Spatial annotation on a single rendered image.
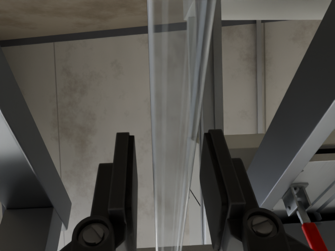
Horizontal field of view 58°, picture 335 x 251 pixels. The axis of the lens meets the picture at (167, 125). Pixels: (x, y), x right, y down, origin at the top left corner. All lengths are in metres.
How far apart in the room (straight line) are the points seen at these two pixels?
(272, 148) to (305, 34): 3.01
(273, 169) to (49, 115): 3.70
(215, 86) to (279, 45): 2.77
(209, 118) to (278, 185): 0.23
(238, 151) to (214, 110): 0.18
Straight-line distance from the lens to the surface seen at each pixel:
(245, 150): 0.72
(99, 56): 3.66
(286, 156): 0.35
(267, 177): 0.40
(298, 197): 0.44
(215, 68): 0.57
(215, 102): 0.56
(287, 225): 0.51
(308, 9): 1.07
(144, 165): 3.48
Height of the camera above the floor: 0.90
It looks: 3 degrees up
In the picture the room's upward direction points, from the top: 178 degrees clockwise
